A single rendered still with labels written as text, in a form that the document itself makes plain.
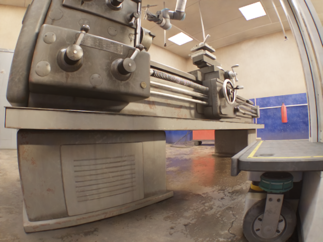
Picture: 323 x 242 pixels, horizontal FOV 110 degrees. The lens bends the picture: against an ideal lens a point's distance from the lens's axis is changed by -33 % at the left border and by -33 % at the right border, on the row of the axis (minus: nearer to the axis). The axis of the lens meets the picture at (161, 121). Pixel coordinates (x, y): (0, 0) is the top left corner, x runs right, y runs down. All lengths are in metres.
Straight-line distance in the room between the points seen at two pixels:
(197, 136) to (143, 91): 3.72
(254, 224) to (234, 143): 1.99
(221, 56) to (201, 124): 5.40
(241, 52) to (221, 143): 4.09
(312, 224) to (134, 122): 0.71
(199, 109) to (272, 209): 1.03
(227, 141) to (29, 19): 2.52
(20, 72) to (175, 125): 0.76
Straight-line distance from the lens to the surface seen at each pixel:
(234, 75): 1.49
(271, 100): 5.40
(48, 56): 0.64
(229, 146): 2.53
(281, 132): 5.31
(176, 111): 1.15
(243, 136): 2.44
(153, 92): 0.91
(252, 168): 0.43
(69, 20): 0.88
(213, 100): 1.32
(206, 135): 4.35
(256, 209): 0.56
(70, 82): 0.62
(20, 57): 0.78
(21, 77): 0.75
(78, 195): 0.75
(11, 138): 3.98
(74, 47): 0.60
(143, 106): 0.96
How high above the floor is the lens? 0.39
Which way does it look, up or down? 4 degrees up
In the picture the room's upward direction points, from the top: 1 degrees counter-clockwise
